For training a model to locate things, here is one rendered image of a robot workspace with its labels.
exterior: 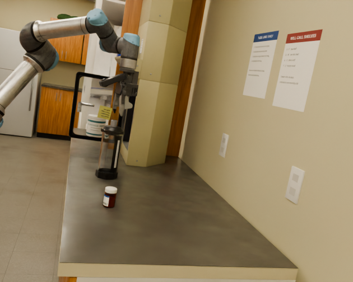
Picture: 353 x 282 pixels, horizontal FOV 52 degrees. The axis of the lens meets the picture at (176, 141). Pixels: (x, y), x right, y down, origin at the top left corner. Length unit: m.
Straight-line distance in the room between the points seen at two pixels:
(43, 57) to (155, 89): 0.57
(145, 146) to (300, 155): 0.97
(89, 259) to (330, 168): 0.73
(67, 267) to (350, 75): 0.93
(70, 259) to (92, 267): 0.06
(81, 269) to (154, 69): 1.22
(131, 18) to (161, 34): 0.40
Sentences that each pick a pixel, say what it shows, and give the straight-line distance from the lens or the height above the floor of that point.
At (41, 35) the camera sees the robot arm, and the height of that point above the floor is 1.53.
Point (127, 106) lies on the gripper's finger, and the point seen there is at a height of 1.29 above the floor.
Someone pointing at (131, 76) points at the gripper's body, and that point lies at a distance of 1.67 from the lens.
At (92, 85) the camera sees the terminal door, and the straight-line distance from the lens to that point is 2.24.
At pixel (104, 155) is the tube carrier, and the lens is 1.67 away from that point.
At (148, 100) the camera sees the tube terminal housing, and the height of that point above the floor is 1.30.
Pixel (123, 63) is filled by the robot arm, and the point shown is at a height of 1.47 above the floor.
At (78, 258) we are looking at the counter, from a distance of 1.02.
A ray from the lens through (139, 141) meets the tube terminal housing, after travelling 1.98.
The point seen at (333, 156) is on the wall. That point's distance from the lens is 1.16.
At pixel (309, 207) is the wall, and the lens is 1.23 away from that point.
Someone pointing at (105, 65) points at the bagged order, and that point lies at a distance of 3.31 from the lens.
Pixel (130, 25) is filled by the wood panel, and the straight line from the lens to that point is 2.32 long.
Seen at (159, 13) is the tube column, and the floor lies 1.76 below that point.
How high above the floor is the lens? 1.43
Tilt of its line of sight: 9 degrees down
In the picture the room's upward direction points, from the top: 10 degrees clockwise
